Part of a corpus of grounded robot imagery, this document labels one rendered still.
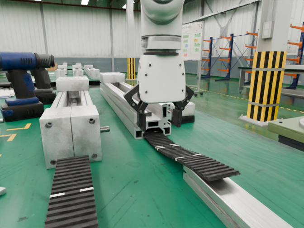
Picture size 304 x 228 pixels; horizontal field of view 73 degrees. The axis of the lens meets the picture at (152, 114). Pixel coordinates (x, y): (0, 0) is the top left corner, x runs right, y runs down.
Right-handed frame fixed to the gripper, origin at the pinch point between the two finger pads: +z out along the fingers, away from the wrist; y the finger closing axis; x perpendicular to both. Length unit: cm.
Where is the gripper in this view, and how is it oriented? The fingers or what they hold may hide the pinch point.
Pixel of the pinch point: (159, 122)
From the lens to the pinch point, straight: 47.7
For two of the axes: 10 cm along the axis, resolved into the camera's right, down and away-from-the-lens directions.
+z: 0.0, 9.7, 2.5
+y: 9.4, -0.8, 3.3
